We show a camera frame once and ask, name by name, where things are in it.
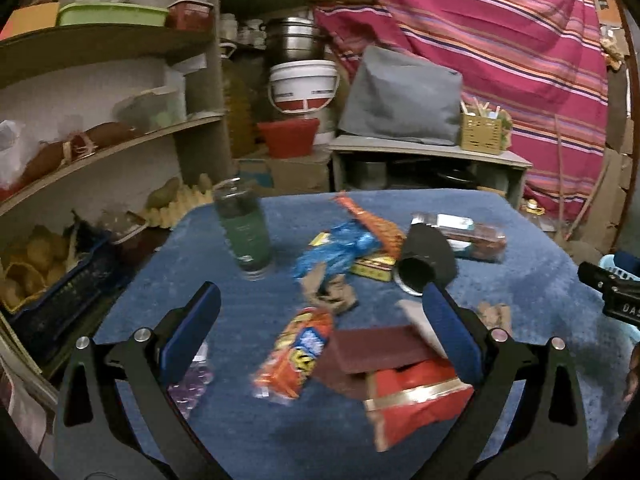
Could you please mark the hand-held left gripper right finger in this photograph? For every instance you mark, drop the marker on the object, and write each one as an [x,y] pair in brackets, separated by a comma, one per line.
[450,332]

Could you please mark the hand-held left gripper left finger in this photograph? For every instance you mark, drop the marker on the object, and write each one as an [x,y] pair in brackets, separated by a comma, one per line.
[192,332]

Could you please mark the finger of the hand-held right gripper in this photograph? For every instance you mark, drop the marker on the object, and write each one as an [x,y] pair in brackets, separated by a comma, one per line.
[595,276]

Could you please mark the light blue plastic basket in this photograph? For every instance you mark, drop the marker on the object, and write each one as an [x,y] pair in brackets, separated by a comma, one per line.
[620,267]

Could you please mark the black ribbed cup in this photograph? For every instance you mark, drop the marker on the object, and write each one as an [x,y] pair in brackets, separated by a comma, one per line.
[425,262]

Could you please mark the brown paper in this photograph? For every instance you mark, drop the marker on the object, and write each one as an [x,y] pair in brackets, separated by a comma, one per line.
[330,294]

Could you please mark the purple blister pack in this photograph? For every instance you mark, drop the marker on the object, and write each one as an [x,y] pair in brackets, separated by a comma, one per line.
[192,380]

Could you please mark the small brown paper scrap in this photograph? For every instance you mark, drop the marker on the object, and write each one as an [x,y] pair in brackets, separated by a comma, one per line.
[495,316]

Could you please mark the red gold-trimmed packet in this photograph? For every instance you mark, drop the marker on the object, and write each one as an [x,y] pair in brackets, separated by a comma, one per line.
[415,402]

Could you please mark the small yellow bottle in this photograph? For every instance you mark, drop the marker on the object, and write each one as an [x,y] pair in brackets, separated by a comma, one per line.
[532,208]

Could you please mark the clear plastic jar white label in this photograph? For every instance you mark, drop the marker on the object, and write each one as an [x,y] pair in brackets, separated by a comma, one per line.
[472,237]

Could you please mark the small red yellow box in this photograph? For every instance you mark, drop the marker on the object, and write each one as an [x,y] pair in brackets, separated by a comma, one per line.
[372,266]

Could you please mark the orange snack packet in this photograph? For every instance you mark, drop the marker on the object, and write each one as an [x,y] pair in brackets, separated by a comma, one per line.
[295,355]

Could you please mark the green jar with dark contents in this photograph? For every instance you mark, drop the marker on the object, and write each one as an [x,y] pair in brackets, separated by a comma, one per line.
[243,232]

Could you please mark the cardboard egg tray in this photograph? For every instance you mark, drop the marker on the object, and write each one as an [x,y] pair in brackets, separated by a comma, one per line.
[175,200]

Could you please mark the orange striped snack bag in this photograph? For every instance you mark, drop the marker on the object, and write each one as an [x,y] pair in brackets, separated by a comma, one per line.
[372,222]

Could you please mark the blue plastic bag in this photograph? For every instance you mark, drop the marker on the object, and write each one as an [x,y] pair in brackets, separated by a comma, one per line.
[337,251]

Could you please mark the blue crate of potatoes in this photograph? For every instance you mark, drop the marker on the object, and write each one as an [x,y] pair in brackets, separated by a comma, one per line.
[55,290]

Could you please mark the low grey cabinet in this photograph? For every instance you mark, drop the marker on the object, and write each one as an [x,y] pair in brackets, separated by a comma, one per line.
[430,157]

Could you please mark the yellow basket with sticks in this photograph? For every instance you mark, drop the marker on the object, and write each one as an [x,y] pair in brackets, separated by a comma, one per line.
[482,132]

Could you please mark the cardboard box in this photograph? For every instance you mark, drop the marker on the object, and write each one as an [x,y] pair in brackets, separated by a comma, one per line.
[290,172]

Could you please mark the red plastic basket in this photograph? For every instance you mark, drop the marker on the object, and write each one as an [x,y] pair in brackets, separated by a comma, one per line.
[289,137]

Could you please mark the brown tied sausages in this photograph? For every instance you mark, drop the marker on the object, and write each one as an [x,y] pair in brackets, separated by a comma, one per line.
[75,147]

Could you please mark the yellow oil bottle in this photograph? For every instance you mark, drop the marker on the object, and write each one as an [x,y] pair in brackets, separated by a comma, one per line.
[237,105]

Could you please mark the grey fabric cover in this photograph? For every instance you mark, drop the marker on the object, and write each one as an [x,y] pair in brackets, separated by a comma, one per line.
[402,95]

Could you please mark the wooden shelf unit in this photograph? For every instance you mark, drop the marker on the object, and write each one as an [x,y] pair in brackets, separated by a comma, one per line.
[197,80]

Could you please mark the translucent plastic bag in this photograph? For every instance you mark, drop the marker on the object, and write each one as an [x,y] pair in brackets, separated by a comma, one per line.
[12,150]

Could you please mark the pink striped cloth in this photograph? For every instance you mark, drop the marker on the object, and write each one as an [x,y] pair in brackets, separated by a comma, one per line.
[500,35]

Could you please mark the white red plastic bucket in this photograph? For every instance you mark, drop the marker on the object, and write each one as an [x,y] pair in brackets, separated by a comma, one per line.
[302,85]

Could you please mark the stacked steel pots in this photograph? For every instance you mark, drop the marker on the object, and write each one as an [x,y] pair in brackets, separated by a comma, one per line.
[295,40]

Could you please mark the green plastic container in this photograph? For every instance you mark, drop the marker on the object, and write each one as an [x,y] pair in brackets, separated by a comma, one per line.
[112,15]

